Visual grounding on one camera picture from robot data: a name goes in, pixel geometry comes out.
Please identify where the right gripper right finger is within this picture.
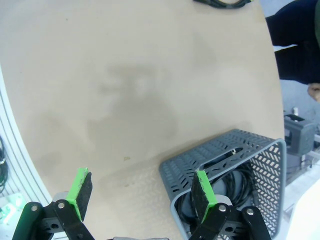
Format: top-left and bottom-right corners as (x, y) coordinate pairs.
(191, 169), (272, 240)

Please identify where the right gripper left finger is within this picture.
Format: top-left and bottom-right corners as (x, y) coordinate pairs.
(16, 167), (94, 240)

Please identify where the person's left hand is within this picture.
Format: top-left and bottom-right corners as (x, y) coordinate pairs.
(306, 83), (320, 103)

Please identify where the grey plastic lattice basket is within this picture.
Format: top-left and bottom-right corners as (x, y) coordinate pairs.
(159, 128), (287, 240)

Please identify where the person in dark green sweater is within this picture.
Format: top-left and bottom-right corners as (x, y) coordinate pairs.
(264, 0), (320, 85)

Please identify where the black floor cable bundle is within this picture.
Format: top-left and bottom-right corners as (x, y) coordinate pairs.
(0, 136), (8, 193)

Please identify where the white frame rail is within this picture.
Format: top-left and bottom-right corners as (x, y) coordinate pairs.
(0, 64), (51, 208)

